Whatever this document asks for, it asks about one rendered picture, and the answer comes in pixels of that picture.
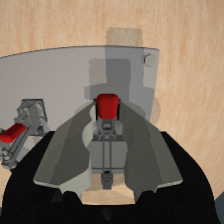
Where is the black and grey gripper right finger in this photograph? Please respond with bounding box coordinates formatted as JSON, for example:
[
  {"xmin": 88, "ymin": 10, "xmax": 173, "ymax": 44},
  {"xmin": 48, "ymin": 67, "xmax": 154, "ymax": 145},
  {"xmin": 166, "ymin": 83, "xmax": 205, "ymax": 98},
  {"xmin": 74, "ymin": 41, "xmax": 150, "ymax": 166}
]
[{"xmin": 117, "ymin": 102, "xmax": 221, "ymax": 224}]

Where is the grey toggle clamp with red handle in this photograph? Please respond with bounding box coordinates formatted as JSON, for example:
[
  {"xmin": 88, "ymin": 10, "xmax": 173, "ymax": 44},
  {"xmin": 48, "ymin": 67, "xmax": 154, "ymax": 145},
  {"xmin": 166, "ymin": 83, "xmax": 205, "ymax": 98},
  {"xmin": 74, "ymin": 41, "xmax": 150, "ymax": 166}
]
[{"xmin": 0, "ymin": 99, "xmax": 47, "ymax": 173}]

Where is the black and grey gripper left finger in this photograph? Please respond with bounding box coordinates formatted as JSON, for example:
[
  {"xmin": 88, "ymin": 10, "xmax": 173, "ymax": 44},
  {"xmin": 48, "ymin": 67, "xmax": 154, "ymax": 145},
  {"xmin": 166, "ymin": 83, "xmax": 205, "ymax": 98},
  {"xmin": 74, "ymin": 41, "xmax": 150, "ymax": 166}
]
[{"xmin": 0, "ymin": 101, "xmax": 98, "ymax": 224}]

